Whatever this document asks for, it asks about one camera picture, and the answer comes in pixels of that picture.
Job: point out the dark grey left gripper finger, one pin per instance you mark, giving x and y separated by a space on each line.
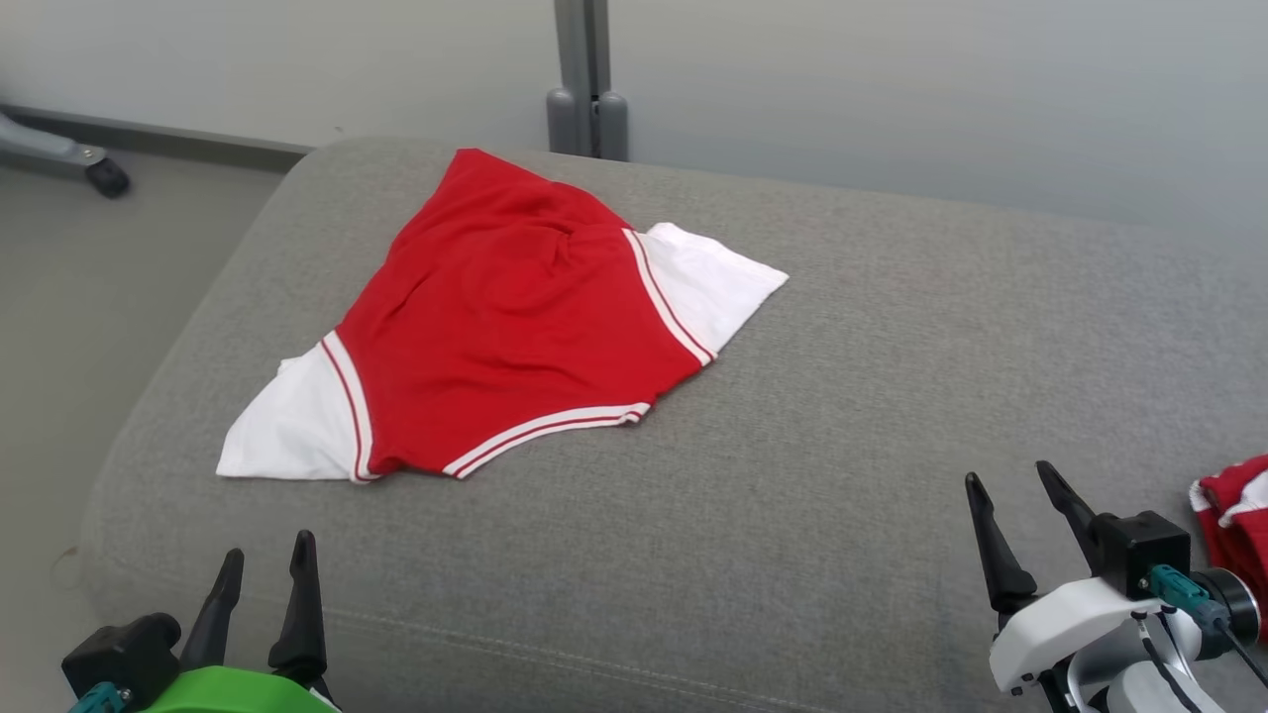
218 624
302 624

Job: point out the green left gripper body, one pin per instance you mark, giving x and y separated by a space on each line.
238 693

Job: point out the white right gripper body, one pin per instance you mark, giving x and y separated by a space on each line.
1060 634

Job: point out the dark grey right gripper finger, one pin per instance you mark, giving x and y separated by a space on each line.
1001 555
1072 505

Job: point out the red shorts with white stripe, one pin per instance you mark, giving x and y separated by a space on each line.
1238 525

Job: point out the red jersey with white sleeves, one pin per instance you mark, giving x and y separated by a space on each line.
515 327

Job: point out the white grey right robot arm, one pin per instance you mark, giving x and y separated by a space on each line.
1129 688

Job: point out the grey fabric sofa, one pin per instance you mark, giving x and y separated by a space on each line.
792 515

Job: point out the grey leg with black caster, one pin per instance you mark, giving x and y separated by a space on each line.
99 173

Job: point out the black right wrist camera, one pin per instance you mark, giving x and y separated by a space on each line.
1144 550

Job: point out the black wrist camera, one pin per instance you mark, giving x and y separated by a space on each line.
119 654
1144 550

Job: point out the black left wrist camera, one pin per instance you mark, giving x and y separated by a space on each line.
119 654

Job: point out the grey partition post with feet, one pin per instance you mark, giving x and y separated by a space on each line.
586 109

